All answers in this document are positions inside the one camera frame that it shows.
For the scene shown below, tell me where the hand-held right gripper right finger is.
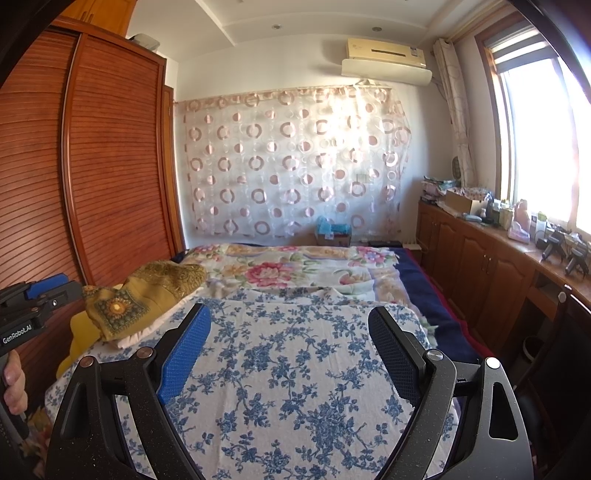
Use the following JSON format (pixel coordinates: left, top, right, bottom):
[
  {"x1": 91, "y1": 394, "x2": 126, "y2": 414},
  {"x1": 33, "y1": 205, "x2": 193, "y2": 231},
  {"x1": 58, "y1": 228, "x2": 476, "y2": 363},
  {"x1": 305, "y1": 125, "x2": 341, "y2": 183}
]
[{"x1": 368, "y1": 306, "x2": 536, "y2": 480}]

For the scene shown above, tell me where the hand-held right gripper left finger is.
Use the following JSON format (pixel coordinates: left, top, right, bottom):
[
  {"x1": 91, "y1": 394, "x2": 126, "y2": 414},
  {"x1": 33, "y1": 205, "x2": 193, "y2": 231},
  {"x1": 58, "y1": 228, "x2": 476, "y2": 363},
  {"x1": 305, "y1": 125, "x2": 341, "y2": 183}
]
[{"x1": 44, "y1": 304, "x2": 212, "y2": 480}]

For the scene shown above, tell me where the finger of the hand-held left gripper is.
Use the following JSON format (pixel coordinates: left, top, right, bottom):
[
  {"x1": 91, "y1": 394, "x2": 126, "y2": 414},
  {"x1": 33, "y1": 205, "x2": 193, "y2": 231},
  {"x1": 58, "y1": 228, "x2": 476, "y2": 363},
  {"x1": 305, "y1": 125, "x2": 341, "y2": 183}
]
[
  {"x1": 34, "y1": 282, "x2": 84, "y2": 315},
  {"x1": 0, "y1": 273, "x2": 70, "y2": 303}
]

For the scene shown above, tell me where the mustard patterned shirt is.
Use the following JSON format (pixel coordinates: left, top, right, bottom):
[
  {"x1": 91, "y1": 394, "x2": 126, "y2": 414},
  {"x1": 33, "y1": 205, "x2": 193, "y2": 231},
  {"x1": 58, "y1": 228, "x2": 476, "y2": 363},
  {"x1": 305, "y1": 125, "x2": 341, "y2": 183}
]
[{"x1": 82, "y1": 261, "x2": 208, "y2": 343}]

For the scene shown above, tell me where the person's left hand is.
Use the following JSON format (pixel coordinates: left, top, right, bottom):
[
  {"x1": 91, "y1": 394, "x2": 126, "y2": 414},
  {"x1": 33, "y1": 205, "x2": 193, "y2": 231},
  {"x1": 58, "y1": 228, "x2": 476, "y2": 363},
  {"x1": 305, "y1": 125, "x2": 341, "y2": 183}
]
[{"x1": 4, "y1": 349, "x2": 27, "y2": 416}]

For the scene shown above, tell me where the dark blue blanket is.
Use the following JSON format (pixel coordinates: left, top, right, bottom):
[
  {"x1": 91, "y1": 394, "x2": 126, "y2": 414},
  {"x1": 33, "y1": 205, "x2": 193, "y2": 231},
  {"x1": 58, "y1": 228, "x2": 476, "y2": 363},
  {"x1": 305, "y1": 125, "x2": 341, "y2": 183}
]
[{"x1": 394, "y1": 247, "x2": 495, "y2": 365}]

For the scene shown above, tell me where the blue floral white sheet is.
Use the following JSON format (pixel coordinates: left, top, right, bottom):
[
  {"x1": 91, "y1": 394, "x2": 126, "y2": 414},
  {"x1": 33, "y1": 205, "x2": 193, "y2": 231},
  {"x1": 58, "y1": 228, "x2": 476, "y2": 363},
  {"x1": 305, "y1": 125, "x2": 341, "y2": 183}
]
[{"x1": 46, "y1": 286, "x2": 458, "y2": 480}]

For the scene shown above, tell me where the long wooden cabinet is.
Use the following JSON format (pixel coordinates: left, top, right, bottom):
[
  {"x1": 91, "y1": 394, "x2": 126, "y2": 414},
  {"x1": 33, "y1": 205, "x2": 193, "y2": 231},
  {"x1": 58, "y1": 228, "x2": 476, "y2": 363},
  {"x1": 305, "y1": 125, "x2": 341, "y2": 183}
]
[{"x1": 416, "y1": 198, "x2": 591, "y2": 356}]

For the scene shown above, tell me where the pink floral quilt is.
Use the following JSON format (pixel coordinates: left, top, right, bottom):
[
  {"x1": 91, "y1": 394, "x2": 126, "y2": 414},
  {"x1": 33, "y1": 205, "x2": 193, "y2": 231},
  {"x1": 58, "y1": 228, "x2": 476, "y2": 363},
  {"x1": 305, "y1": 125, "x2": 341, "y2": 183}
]
[{"x1": 178, "y1": 244, "x2": 402, "y2": 301}]

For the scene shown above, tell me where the small round bin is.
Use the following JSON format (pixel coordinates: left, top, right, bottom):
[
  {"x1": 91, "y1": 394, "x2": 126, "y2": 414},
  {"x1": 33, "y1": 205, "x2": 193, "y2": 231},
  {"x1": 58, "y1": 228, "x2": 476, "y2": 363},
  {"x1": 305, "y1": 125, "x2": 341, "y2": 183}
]
[{"x1": 523, "y1": 336, "x2": 546, "y2": 370}]

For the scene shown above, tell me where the box with blue items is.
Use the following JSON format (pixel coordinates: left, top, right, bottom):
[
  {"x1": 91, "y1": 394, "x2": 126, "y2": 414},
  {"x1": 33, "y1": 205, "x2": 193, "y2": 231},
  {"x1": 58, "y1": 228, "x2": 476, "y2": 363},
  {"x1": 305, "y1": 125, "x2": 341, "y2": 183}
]
[{"x1": 315, "y1": 216, "x2": 352, "y2": 246}]

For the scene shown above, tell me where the wooden slatted wardrobe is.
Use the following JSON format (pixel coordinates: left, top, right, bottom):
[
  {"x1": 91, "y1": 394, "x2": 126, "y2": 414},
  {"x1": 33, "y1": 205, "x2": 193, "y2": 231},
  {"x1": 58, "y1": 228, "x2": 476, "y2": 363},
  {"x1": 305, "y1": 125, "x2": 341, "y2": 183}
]
[{"x1": 0, "y1": 0, "x2": 188, "y2": 384}]

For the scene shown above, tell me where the open cardboard box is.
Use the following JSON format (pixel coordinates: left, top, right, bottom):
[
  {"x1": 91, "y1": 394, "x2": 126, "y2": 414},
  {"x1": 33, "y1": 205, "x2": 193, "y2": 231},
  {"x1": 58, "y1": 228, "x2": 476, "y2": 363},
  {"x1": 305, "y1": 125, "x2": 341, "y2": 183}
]
[{"x1": 444, "y1": 189, "x2": 483, "y2": 213}]

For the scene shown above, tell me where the pile of packets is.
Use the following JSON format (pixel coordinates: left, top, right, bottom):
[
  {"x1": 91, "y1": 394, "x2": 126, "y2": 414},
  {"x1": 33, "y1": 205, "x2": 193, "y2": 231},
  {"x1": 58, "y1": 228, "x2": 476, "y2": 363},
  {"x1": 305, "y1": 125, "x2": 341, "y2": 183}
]
[{"x1": 421, "y1": 176, "x2": 455, "y2": 204}]

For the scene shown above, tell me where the black chair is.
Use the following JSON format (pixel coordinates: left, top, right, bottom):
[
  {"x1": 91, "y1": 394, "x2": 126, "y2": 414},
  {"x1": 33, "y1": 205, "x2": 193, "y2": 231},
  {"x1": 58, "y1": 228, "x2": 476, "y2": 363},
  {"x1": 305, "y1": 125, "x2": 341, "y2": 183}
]
[{"x1": 510, "y1": 284, "x2": 591, "y2": 480}]

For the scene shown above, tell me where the cluster of small jars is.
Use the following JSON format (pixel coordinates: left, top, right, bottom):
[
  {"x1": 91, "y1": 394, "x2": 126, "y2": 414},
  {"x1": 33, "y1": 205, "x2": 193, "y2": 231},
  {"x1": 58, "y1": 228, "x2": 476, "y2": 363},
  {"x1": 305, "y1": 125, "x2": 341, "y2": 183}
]
[{"x1": 480, "y1": 194, "x2": 515, "y2": 229}]

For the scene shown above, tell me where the pink container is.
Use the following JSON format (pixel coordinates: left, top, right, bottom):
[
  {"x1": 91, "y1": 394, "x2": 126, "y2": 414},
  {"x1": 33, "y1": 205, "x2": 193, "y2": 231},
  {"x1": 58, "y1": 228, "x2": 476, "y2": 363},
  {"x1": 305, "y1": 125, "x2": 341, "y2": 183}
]
[{"x1": 508, "y1": 199, "x2": 531, "y2": 241}]

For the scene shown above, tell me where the circle-patterned sheer curtain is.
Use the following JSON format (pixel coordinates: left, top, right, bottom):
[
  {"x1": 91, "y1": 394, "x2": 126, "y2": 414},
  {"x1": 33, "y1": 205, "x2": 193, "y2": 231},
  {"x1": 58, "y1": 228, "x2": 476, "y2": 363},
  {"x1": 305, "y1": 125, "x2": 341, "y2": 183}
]
[{"x1": 173, "y1": 85, "x2": 411, "y2": 238}]

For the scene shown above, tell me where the beige patterned window curtain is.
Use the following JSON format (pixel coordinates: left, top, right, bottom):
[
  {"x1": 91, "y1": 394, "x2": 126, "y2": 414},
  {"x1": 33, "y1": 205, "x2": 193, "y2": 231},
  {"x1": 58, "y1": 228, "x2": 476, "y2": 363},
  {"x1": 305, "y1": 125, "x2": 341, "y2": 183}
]
[{"x1": 433, "y1": 38, "x2": 476, "y2": 188}]

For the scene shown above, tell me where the wooden framed window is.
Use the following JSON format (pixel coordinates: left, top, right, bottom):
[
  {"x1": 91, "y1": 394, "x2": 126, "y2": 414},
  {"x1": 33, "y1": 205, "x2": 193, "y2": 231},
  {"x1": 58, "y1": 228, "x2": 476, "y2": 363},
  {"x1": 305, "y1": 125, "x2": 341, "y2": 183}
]
[{"x1": 480, "y1": 14, "x2": 591, "y2": 232}]

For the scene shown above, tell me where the wall air conditioner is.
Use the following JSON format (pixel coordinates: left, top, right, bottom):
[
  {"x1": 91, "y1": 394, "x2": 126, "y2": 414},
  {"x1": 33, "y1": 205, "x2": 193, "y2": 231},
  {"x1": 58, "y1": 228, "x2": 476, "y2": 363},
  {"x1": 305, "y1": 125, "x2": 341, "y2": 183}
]
[
  {"x1": 342, "y1": 58, "x2": 434, "y2": 86},
  {"x1": 347, "y1": 38, "x2": 428, "y2": 65}
]

